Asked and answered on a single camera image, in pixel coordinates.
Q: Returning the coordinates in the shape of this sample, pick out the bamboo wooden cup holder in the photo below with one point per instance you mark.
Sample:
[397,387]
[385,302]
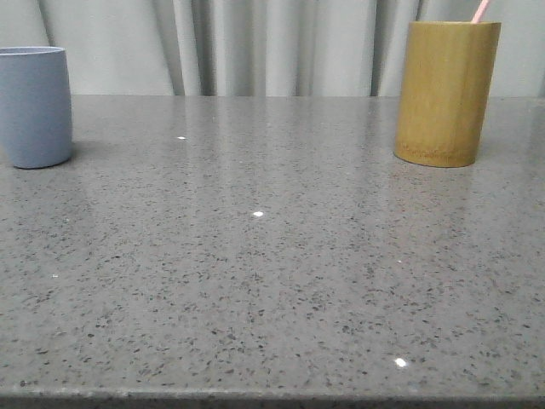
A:
[448,68]

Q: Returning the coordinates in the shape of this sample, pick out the blue plastic cup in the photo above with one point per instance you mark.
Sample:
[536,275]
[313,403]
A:
[36,106]

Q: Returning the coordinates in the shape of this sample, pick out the pink chopstick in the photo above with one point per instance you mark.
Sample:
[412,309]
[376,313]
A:
[480,11]

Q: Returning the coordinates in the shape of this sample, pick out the grey pleated curtain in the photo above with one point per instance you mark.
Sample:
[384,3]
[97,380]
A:
[273,48]

